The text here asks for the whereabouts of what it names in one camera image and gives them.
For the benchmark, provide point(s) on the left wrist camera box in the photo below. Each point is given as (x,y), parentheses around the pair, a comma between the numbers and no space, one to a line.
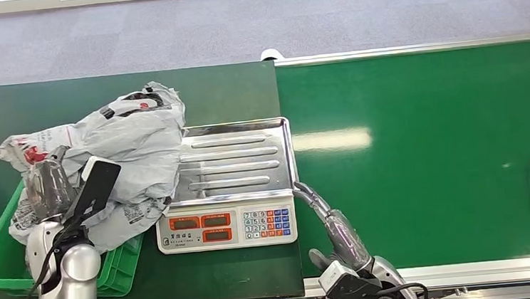
(97,185)

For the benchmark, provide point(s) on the white roller end cap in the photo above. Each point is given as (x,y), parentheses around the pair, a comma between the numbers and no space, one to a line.
(269,55)

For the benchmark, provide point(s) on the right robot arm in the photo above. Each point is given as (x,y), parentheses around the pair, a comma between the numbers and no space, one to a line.
(391,275)

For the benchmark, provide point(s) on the grey package with black logo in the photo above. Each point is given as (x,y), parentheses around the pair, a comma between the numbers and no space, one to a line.
(131,140)

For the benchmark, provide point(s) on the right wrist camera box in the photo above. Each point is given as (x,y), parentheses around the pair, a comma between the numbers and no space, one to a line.
(346,284)

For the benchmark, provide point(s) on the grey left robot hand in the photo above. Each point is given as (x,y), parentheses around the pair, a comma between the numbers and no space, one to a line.
(50,189)

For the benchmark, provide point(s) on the electronic weighing scale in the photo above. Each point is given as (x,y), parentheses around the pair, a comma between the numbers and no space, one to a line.
(238,169)

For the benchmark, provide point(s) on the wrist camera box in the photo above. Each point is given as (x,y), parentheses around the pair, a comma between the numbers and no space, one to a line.
(97,185)
(346,284)

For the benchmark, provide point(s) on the silver conveyor frame rail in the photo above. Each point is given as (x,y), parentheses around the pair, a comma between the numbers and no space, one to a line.
(404,50)
(492,272)

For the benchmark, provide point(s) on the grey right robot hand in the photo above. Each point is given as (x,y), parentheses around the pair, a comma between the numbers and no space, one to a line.
(345,236)

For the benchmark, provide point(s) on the green conveyor belt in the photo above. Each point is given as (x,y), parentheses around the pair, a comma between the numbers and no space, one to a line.
(437,177)

